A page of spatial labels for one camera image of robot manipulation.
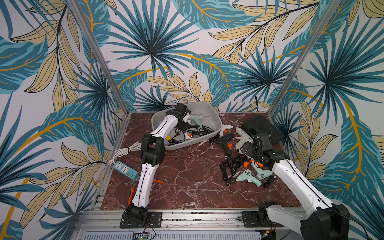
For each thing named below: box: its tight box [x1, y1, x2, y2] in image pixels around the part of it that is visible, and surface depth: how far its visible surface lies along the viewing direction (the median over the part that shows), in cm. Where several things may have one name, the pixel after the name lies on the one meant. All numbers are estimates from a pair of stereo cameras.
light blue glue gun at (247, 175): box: [236, 169, 262, 188], surface depth 87 cm
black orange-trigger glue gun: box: [216, 133, 235, 155], surface depth 102 cm
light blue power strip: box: [113, 160, 139, 180], surface depth 89 cm
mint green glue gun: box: [189, 114, 203, 128], surface depth 113 cm
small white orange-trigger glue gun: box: [219, 124, 233, 137], surface depth 111 cm
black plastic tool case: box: [241, 115, 284, 145], surface depth 109 cm
